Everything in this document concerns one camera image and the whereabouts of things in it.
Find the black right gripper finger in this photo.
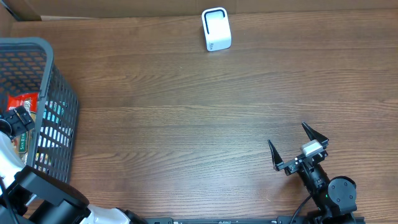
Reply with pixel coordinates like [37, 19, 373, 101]
[267, 139, 284, 170]
[302, 121, 329, 146]

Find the orange San Remo pasta packet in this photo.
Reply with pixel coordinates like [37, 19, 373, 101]
[7, 93, 38, 164]

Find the teal snack bar packet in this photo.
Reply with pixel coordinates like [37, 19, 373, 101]
[43, 101, 68, 124]

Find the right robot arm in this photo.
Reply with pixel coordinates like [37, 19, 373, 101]
[268, 122, 364, 223]

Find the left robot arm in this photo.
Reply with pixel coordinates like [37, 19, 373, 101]
[1, 106, 146, 224]

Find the white barcode scanner stand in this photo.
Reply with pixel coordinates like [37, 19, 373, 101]
[201, 7, 232, 52]

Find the grey plastic mesh basket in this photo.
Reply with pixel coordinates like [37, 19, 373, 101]
[1, 37, 80, 183]

